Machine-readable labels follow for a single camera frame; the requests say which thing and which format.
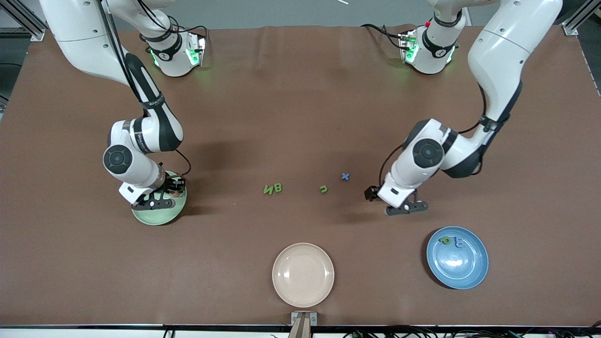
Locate black arm base cable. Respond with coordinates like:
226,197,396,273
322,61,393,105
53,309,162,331
139,0,209,47
361,23,404,50

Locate beige plate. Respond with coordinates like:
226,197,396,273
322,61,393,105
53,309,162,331
272,242,335,308

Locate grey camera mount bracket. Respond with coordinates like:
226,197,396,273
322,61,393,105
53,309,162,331
291,312,318,338

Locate aluminium frame profile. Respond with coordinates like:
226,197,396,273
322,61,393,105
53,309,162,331
0,0,46,42
562,0,601,36

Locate tangled black cables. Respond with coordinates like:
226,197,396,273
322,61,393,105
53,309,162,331
343,324,601,338

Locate black left arm base cable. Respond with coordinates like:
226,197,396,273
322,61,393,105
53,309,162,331
361,23,404,50

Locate brown table cover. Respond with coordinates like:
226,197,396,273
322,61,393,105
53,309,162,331
0,24,601,327

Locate green plate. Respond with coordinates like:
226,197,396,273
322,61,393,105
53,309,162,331
131,170,187,226

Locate black right arm base cable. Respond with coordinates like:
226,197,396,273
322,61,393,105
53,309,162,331
139,0,209,47

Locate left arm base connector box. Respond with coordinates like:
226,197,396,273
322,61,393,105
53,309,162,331
399,29,418,64

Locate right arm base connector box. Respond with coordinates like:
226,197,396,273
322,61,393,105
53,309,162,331
185,31,208,67

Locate black table edge strip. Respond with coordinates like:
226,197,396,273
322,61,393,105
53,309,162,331
0,323,601,329

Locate blue plate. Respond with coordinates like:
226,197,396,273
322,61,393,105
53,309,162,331
426,226,489,290

